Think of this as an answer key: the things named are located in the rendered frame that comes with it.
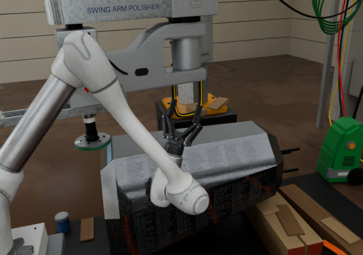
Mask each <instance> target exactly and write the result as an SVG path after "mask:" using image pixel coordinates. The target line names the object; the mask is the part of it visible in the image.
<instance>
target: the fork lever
mask: <svg viewBox="0 0 363 255"><path fill-rule="evenodd" d="M26 110H27V109H22V110H15V111H7V112H1V114H2V115H4V116H6V118H0V122H3V123H4V126H3V127H2V128H5V127H10V126H16V125H17V124H18V122H19V121H20V119H21V118H22V117H23V115H24V114H25V112H26ZM101 112H108V110H107V109H106V108H105V107H104V106H103V105H102V104H101V105H95V106H89V107H85V108H79V109H71V108H70V105H69V103H67V104H66V106H65V107H64V108H63V110H62V111H61V113H60V114H59V116H58V117H57V118H56V119H62V118H69V117H76V116H83V115H90V114H94V113H101Z"/></svg>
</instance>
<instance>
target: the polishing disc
mask: <svg viewBox="0 0 363 255"><path fill-rule="evenodd" d="M84 136H86V134H85V135H82V136H80V137H78V138H77V139H76V140H75V142H76V141H80V140H82V142H80V143H77V144H76V145H75V148H77V149H78V150H82V151H93V150H98V149H101V148H104V147H106V146H108V145H109V144H110V143H111V137H110V136H109V135H108V134H107V133H103V132H98V137H96V138H94V139H88V138H87V137H84ZM103 136H105V137H103ZM99 140H101V142H99ZM88 143H89V144H88Z"/></svg>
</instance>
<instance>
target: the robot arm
mask: <svg viewBox="0 0 363 255"><path fill-rule="evenodd" d="M51 72H52V74H51V75H50V77H49V78H48V80H47V81H46V82H45V84H44V85H43V87H42V88H41V90H40V91H39V93H38V94H37V96H36V97H35V99H34V100H33V102H32V103H31V104H30V106H29V107H28V109H27V110H26V112H25V114H24V115H23V117H22V118H21V119H20V121H19V122H18V124H17V125H16V127H15V128H14V130H13V131H12V133H11V134H10V136H9V137H8V138H7V140H6V141H5V143H4V144H3V146H2V147H1V149H0V255H32V254H33V253H34V251H33V249H34V247H33V246H32V245H27V246H23V244H24V239H23V238H16V239H14V240H13V238H12V231H11V220H10V205H11V202H12V201H13V199H14V197H15V195H16V193H17V191H18V189H19V187H20V185H21V184H22V182H23V180H24V172H23V167H24V165H25V164H26V163H27V161H28V160H29V158H30V157H31V155H32V154H33V152H34V151H35V149H36V148H37V146H38V145H39V144H40V142H41V141H42V139H43V138H44V136H45V135H46V133H47V132H48V130H49V129H50V128H51V126H52V124H53V123H54V121H55V120H56V118H57V117H58V116H59V114H60V113H61V111H62V110H63V108H64V107H65V106H66V104H67V102H68V101H69V99H70V98H71V96H72V95H73V93H74V92H75V91H76V89H80V88H82V87H83V86H86V87H87V89H88V90H89V91H90V92H91V93H92V95H93V96H94V97H95V98H96V99H97V100H98V101H99V102H100V103H101V104H102V105H103V106H104V107H105V108H106V109H107V110H108V112H109V113H110V114H111V115H112V116H113V117H114V119H115V120H116V121H117V122H118V123H119V125H120V126H121V127H122V128H123V129H124V130H125V132H126V133H127V134H128V135H129V136H130V137H131V138H132V139H133V140H134V141H135V142H136V143H137V144H138V145H139V147H140V148H141V149H142V150H143V151H144V152H145V153H146V154H147V155H148V156H149V157H150V158H151V159H152V160H153V161H154V162H155V164H156V165H157V166H158V167H157V169H156V171H155V173H154V176H153V180H152V184H151V191H150V198H151V201H152V202H153V203H154V204H155V205H157V206H159V207H167V206H169V205H170V204H171V203H172V204H173V205H174V206H175V207H177V208H179V209H180V210H182V211H183V212H185V213H188V214H192V215H198V214H201V213H203V212H204V211H205V210H206V209H207V207H208V205H209V196H208V194H207V192H206V191H205V189H204V188H203V187H201V186H200V184H199V183H198V182H197V181H196V180H195V179H194V178H193V177H192V176H191V174H190V173H188V172H183V171H182V170H181V165H182V161H183V157H181V156H182V155H183V151H184V145H185V146H188V147H190V146H191V144H192V142H193V140H194V139H195V138H196V137H197V135H198V134H199V132H200V131H201V130H202V129H203V126H201V124H200V119H201V115H200V114H201V111H202V108H203V106H201V105H197V106H196V110H195V113H194V117H193V121H192V122H194V123H193V124H192V125H191V126H190V127H189V128H188V129H186V130H185V131H184V132H179V131H176V129H175V127H174V124H173V120H172V116H173V115H174V111H175V108H176V104H177V100H175V99H171V103H170V107H169V108H168V111H167V114H165V115H162V121H163V138H166V139H168V142H167V143H166V145H165V149H163V148H162V146H161V145H160V144H159V143H158V142H157V141H156V140H155V139H154V137H153V136H152V135H151V134H150V133H149V132H148V130H147V129H146V128H145V127H144V126H143V124H142V123H141V122H140V121H139V120H138V119H137V117H136V116H135V115H134V114H133V112H132V111H131V109H130V108H129V106H128V104H127V102H126V99H125V97H124V95H123V92H122V89H121V87H120V84H119V81H118V78H117V76H116V74H115V72H114V70H113V68H112V65H111V63H110V62H109V60H108V58H107V56H106V54H105V52H104V50H103V49H102V47H101V46H100V45H99V43H98V42H96V40H95V39H94V38H93V37H91V36H90V35H89V34H88V33H86V32H85V31H75V32H72V33H70V34H69V35H67V36H66V37H65V39H64V42H63V46H62V48H60V50H59V52H58V54H57V56H56V58H55V60H54V62H53V64H52V66H51ZM169 133H170V134H169ZM190 133H191V134H190ZM189 134H190V136H189ZM188 136H189V137H188ZM186 137H188V139H187V140H186V141H185V138H186Z"/></svg>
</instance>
